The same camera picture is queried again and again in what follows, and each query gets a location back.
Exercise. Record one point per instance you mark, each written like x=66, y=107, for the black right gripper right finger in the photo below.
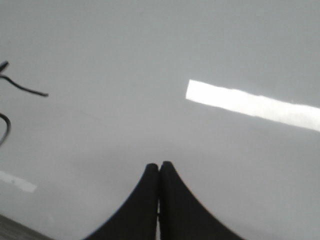
x=182, y=216

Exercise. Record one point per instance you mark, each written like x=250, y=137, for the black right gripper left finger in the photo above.
x=136, y=219

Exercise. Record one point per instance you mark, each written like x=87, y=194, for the white whiteboard with aluminium frame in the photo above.
x=116, y=73

